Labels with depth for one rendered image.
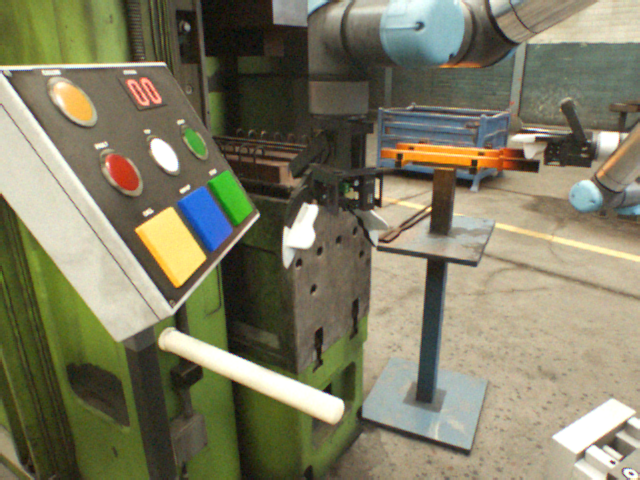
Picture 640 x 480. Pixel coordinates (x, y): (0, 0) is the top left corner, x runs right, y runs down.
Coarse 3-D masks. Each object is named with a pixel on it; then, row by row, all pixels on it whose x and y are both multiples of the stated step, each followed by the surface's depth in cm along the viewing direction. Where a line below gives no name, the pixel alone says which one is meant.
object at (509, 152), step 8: (400, 144) 150; (408, 144) 149; (416, 144) 149; (440, 152) 145; (448, 152) 144; (456, 152) 143; (464, 152) 142; (472, 152) 141; (488, 152) 139; (496, 152) 138; (504, 152) 138; (512, 152) 137; (520, 152) 136
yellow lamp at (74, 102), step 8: (56, 88) 47; (64, 88) 48; (72, 88) 50; (56, 96) 47; (64, 96) 48; (72, 96) 49; (80, 96) 50; (64, 104) 47; (72, 104) 48; (80, 104) 49; (88, 104) 51; (72, 112) 48; (80, 112) 49; (88, 112) 50
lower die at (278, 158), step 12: (216, 144) 127; (240, 144) 123; (252, 144) 121; (288, 144) 121; (228, 156) 117; (252, 156) 115; (276, 156) 111; (288, 156) 111; (252, 168) 110; (264, 168) 108; (276, 168) 106; (288, 168) 109; (264, 180) 109; (276, 180) 107; (288, 180) 110
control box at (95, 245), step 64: (128, 64) 63; (0, 128) 44; (64, 128) 46; (128, 128) 56; (192, 128) 71; (0, 192) 46; (64, 192) 45; (128, 192) 50; (64, 256) 48; (128, 256) 47; (128, 320) 49
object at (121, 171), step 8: (112, 160) 50; (120, 160) 52; (112, 168) 50; (120, 168) 51; (128, 168) 52; (112, 176) 49; (120, 176) 50; (128, 176) 51; (136, 176) 53; (120, 184) 50; (128, 184) 51; (136, 184) 52
